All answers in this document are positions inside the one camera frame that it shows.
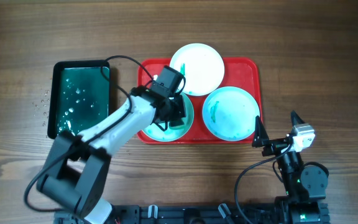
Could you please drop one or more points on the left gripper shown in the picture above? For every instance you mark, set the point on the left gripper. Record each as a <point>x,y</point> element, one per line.
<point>179,110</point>

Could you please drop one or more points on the black tray with water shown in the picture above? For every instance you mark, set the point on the black tray with water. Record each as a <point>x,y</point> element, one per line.
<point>79,96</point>

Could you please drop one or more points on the white round plate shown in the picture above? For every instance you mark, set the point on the white round plate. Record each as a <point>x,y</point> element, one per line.
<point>203,68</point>

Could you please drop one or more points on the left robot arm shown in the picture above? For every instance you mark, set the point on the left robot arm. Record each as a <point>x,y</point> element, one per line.
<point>76,169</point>

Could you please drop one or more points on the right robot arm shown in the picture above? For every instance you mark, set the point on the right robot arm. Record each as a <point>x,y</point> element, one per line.
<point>305,182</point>

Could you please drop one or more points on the light blue plate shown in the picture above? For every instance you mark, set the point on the light blue plate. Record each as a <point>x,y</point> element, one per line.
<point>229,113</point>
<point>154,134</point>

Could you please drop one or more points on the green scrubbing sponge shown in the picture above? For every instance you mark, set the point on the green scrubbing sponge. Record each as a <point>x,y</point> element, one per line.
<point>176,124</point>

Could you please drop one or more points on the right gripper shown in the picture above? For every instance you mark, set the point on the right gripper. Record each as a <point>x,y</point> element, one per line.
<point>274,145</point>

